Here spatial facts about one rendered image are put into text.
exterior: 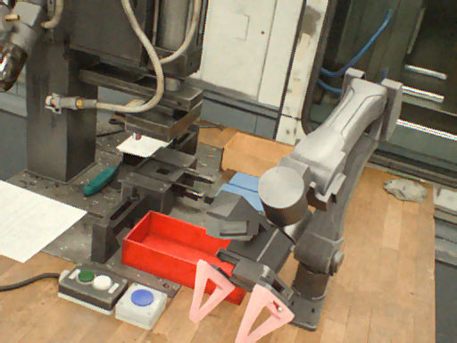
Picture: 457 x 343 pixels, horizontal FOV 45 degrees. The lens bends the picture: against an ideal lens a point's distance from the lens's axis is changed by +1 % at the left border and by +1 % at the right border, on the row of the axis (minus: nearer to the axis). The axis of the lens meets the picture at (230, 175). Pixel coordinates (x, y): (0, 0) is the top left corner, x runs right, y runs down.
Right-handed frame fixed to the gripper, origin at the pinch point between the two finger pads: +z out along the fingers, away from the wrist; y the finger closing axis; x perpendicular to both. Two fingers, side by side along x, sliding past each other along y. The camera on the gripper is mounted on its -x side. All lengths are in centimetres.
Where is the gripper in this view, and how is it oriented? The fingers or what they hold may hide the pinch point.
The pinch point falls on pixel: (217, 328)
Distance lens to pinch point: 72.3
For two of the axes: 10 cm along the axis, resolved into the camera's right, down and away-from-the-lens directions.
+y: 6.1, 1.4, -7.8
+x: 5.7, 6.1, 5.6
